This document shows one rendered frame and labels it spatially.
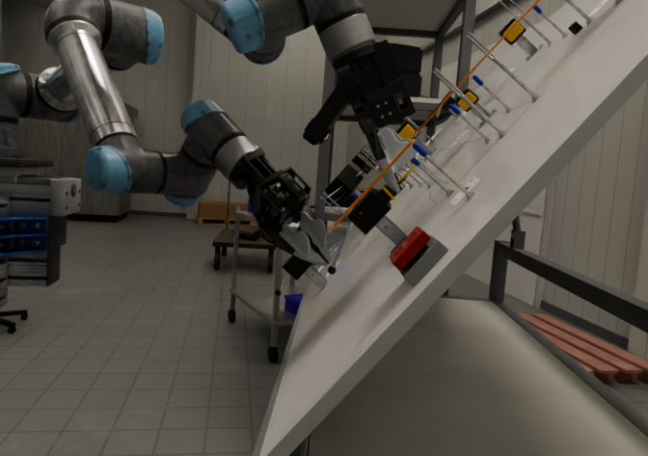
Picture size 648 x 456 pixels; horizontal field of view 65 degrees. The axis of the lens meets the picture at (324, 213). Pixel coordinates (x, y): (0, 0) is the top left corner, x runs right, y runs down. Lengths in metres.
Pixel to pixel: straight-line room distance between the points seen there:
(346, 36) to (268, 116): 10.14
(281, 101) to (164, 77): 2.39
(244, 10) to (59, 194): 0.81
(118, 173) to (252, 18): 0.32
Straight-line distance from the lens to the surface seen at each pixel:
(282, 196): 0.80
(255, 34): 0.74
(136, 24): 1.17
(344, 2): 0.76
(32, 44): 11.67
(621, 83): 0.58
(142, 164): 0.88
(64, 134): 9.70
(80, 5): 1.12
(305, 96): 10.99
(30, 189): 1.42
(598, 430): 1.00
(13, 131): 1.49
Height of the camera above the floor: 1.19
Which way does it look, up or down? 5 degrees down
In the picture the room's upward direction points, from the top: 4 degrees clockwise
